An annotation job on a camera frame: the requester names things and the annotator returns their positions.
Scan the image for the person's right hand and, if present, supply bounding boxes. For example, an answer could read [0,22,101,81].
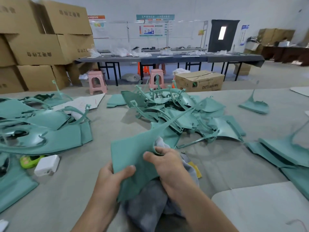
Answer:
[142,146,201,206]

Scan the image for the pile of green plastic parts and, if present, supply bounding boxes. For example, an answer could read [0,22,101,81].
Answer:
[0,79,309,213]

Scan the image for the green and yellow gadget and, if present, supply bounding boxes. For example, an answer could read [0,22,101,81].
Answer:
[20,154,45,169]

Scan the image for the stack of brown cardboard boxes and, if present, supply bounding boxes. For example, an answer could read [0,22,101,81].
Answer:
[0,0,96,94]

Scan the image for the white paper sheet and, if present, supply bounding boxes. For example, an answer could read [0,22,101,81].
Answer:
[51,92,106,113]

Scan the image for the yellow-handled deburring knife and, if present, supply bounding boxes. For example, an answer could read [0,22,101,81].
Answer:
[188,161,203,180]

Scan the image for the heap of clear plastic bags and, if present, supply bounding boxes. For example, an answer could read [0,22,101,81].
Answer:
[87,46,153,58]

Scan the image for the brown cardboard box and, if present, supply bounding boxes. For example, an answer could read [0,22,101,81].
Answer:
[174,70,226,92]

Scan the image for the person's left hand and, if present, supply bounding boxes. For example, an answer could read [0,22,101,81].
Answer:
[89,163,137,220]

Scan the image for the grey-blue wiping cloth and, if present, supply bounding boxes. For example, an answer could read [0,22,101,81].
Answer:
[123,138,201,232]

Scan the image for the white foam sheet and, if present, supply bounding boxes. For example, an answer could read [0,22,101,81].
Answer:
[211,181,309,232]

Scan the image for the dark door with window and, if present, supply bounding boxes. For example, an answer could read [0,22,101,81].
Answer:
[208,19,240,53]

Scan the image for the orange object under table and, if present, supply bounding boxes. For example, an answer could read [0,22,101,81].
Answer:
[137,63,151,78]

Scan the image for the pink plastic stool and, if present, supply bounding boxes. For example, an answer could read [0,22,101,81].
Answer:
[86,70,108,95]
[149,69,165,90]

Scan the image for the colourful wall poster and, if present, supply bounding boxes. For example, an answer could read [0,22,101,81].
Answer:
[139,23,166,37]

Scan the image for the long grey work table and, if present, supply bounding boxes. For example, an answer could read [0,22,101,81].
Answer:
[75,53,266,86]

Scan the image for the single green plastic part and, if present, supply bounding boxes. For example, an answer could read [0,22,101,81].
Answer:
[110,106,198,203]

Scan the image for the white power adapter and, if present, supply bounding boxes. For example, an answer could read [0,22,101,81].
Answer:
[34,154,61,177]

